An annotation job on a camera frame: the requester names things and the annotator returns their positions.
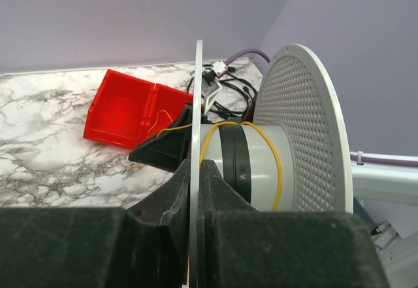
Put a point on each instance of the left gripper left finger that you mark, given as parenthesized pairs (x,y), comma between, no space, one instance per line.
(145,245)

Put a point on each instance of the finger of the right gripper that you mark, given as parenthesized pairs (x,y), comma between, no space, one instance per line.
(167,149)

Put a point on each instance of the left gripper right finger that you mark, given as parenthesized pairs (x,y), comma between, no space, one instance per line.
(239,246)

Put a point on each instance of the white cable spool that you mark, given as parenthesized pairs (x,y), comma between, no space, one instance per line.
(292,157)

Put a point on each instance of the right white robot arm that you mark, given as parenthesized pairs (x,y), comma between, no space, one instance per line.
(385,183)

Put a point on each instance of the red plastic bin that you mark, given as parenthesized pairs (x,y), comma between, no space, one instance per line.
(126,110)

